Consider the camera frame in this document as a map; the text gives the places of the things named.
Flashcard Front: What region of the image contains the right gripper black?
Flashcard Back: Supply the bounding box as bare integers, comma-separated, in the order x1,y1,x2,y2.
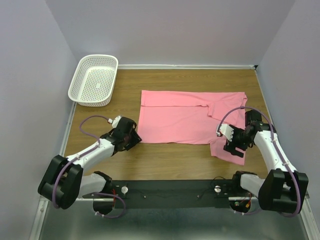
223,123,252,158

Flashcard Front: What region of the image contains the white plastic laundry basket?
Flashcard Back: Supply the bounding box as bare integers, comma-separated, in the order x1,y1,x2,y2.
68,54,119,107

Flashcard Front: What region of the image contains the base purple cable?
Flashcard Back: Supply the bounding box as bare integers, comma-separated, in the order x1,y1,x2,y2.
233,208,262,216
93,191,127,219

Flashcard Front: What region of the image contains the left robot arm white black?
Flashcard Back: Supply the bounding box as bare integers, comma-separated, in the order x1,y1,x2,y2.
37,116,142,210

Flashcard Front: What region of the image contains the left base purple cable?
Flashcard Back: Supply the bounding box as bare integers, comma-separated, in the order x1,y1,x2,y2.
93,191,127,219

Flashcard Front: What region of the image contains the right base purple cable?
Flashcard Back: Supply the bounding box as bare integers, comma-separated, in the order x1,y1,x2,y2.
233,208,262,216

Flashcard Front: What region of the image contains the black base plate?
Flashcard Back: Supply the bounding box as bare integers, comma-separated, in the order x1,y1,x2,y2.
82,178,266,210

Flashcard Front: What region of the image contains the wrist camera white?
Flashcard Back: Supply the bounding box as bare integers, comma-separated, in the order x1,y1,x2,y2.
216,123,234,142
107,115,122,129

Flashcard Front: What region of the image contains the pink t shirt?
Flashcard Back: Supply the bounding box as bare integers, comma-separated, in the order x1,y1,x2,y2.
137,90,248,166

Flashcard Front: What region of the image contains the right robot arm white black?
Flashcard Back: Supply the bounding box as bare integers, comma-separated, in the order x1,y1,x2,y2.
216,107,309,218

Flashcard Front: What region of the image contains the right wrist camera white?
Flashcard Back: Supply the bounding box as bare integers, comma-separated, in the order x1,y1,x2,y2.
216,123,234,142

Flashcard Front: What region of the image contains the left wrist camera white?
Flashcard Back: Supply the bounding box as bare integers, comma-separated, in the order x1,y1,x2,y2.
107,115,122,129

